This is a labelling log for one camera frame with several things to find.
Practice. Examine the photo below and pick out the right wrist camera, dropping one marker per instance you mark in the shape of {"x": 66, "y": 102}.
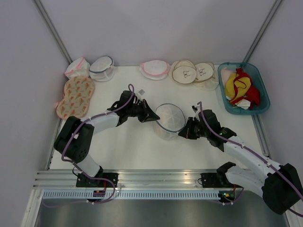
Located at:
{"x": 196, "y": 110}

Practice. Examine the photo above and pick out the red bra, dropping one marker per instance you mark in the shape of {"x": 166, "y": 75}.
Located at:
{"x": 253, "y": 94}

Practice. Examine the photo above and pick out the aluminium frame post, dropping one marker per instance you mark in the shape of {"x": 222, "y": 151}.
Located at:
{"x": 265, "y": 25}
{"x": 52, "y": 29}

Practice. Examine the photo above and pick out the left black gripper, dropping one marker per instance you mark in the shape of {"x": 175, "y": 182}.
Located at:
{"x": 147, "y": 115}

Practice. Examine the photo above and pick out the teal plastic basket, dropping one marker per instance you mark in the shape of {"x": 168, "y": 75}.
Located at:
{"x": 257, "y": 82}

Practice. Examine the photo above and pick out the white slotted cable duct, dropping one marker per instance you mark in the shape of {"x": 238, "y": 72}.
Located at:
{"x": 132, "y": 194}

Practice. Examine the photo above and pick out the beige bra-print laundry bag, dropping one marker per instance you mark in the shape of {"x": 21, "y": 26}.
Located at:
{"x": 182, "y": 72}

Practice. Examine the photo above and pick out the blue-trimmed white mesh laundry bag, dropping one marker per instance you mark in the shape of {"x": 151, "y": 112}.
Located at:
{"x": 171, "y": 122}

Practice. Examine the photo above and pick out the left aluminium frame post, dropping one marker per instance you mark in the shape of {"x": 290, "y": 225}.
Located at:
{"x": 52, "y": 29}

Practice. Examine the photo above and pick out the blue-trimmed cylindrical mesh bag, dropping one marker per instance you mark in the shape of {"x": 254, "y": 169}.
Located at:
{"x": 102, "y": 69}

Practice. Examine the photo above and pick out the pale pink bra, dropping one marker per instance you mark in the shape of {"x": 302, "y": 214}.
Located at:
{"x": 225, "y": 74}

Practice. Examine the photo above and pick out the pink-trimmed round mesh bag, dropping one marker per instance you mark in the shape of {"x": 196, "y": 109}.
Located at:
{"x": 155, "y": 69}

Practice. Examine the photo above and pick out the right side aluminium rail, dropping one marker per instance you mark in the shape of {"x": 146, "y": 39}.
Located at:
{"x": 261, "y": 135}

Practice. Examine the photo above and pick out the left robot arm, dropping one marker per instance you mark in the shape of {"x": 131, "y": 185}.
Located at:
{"x": 74, "y": 139}

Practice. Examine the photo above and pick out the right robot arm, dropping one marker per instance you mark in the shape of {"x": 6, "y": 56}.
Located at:
{"x": 278, "y": 185}

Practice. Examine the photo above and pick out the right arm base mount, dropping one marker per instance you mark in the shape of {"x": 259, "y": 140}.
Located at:
{"x": 217, "y": 179}

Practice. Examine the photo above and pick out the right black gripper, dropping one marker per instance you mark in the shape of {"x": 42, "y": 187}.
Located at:
{"x": 186, "y": 132}

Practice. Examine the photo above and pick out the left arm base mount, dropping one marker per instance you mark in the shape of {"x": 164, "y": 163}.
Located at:
{"x": 101, "y": 180}

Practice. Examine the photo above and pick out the left side aluminium rail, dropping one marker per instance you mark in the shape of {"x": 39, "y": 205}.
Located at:
{"x": 51, "y": 150}

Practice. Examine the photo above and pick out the white garment in basket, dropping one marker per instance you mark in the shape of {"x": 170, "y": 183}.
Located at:
{"x": 239, "y": 102}

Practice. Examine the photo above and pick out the yellow bra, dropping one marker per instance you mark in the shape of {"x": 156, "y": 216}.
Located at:
{"x": 237, "y": 86}

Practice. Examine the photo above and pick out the floral beige laundry bag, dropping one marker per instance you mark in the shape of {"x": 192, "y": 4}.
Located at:
{"x": 77, "y": 94}

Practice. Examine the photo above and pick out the right aluminium frame post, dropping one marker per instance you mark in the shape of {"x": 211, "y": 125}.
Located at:
{"x": 265, "y": 25}

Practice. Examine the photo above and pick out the pink-trimmed crumpled mesh bag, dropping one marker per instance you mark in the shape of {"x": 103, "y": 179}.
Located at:
{"x": 79, "y": 67}

